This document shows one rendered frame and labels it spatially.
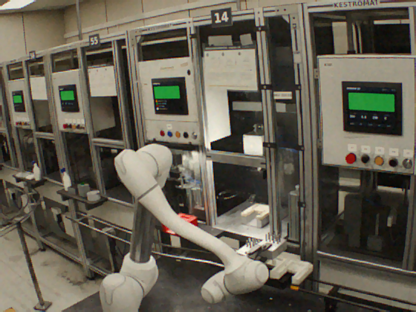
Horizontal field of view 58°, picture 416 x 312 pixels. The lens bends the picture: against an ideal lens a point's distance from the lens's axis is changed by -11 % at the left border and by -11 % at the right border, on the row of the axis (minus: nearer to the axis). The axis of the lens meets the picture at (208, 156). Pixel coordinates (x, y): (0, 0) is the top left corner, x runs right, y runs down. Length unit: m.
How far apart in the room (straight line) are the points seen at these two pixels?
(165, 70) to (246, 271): 1.21
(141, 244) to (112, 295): 0.27
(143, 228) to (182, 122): 0.67
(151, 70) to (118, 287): 1.19
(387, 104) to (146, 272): 1.26
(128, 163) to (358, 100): 0.91
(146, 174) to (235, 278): 0.50
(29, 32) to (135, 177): 8.34
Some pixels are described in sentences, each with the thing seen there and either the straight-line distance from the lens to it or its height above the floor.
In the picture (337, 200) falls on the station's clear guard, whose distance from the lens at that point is 1.84.
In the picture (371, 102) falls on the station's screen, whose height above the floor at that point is 1.63.
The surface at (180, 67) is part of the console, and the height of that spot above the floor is 1.78.
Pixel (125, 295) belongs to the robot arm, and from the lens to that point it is 1.81.
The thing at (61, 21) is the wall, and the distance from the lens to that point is 10.13.
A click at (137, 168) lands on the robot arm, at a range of 1.53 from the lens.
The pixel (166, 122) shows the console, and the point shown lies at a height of 1.48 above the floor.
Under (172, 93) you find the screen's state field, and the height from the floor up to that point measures 1.64.
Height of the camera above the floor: 1.86
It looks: 15 degrees down
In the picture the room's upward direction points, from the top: 6 degrees counter-clockwise
